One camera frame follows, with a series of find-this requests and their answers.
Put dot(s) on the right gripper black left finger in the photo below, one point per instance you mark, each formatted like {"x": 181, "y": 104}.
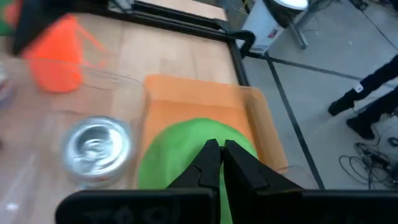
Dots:
{"x": 140, "y": 208}

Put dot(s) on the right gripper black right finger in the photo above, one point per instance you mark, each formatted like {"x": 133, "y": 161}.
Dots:
{"x": 311, "y": 208}

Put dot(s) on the orange squeeze bottle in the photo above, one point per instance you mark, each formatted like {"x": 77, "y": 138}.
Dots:
{"x": 56, "y": 62}

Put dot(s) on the bright green apple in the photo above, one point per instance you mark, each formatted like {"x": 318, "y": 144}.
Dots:
{"x": 174, "y": 155}

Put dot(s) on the silver can green label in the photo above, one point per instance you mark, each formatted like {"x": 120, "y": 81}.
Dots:
{"x": 98, "y": 152}

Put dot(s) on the clear plastic bin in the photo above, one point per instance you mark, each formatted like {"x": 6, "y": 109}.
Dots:
{"x": 37, "y": 124}

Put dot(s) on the person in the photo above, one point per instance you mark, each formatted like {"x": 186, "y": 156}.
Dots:
{"x": 373, "y": 77}

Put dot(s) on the grey stand base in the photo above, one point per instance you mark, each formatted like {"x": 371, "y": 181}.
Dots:
{"x": 298, "y": 31}

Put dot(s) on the black metal table frame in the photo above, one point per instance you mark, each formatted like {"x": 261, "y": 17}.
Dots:
{"x": 186, "y": 25}

